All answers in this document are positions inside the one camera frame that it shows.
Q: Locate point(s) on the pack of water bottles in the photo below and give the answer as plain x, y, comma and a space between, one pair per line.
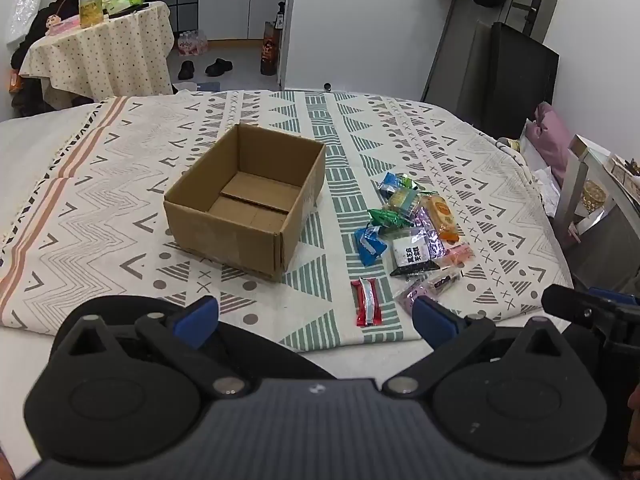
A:
191, 44

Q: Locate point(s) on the purple snack packet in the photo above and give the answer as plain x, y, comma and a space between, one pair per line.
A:
414, 294

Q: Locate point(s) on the light green packet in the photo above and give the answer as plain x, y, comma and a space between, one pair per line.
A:
122, 4

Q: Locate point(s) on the teal blue snack packet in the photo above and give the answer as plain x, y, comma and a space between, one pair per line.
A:
392, 183

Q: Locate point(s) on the black spray bottle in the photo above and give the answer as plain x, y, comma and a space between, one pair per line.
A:
280, 15

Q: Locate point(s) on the table with dotted tablecloth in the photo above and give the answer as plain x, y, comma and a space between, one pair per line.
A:
100, 55

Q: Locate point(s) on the black shoe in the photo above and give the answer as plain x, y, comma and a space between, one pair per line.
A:
219, 66
186, 70

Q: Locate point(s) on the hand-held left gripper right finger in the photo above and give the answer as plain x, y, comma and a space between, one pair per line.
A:
435, 321

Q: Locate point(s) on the pink cartoon pouch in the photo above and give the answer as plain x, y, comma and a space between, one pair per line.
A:
62, 27

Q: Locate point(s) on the black white snack packet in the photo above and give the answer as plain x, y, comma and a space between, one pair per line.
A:
410, 255

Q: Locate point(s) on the pink orange snack packet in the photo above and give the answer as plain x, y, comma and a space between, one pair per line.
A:
457, 255

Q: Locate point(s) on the white crumpled cloth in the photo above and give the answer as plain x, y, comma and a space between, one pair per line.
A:
542, 185

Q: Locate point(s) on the white cabinet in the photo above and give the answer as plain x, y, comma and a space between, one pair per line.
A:
235, 7

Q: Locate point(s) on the black flat panel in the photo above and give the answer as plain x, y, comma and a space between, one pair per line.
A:
520, 75

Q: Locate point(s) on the pink cloth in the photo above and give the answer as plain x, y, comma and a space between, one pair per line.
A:
552, 135

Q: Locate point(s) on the yellow green snack packet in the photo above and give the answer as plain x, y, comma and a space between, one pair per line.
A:
404, 201

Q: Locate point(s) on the brown bottle on floor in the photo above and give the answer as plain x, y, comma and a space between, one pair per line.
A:
270, 50

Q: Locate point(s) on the white bed sheet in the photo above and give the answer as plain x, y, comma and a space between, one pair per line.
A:
25, 145

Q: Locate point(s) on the dark bar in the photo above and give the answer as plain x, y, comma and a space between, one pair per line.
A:
442, 281

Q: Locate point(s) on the grey leaning board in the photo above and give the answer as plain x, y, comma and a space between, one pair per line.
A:
460, 60

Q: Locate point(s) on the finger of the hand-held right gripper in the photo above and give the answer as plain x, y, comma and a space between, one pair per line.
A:
567, 302

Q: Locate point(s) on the red silver snack packet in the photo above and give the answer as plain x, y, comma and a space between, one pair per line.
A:
366, 302

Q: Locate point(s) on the clear plastic sheet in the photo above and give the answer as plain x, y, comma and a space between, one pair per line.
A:
25, 5

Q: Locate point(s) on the brown cardboard box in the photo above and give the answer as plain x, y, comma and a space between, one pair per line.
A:
215, 220

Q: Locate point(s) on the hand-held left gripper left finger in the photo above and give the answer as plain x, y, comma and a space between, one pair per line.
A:
197, 317

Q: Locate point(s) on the small grey floor mat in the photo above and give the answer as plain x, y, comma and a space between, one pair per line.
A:
207, 85

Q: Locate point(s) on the white framed stand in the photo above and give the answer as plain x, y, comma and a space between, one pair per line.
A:
575, 180

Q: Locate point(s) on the dark clothes pile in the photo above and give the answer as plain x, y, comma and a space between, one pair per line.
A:
27, 95

